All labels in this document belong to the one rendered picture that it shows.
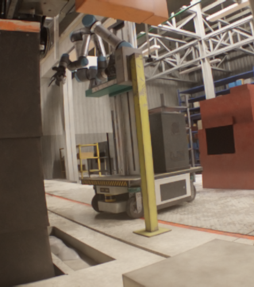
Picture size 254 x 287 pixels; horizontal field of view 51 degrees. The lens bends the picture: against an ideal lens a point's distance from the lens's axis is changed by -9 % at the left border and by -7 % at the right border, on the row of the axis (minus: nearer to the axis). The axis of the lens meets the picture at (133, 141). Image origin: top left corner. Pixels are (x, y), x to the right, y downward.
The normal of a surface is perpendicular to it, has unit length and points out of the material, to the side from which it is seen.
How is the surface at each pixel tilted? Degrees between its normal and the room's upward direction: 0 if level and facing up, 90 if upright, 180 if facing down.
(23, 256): 90
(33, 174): 90
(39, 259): 90
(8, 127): 90
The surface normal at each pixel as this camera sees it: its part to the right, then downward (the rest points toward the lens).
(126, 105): -0.74, 0.04
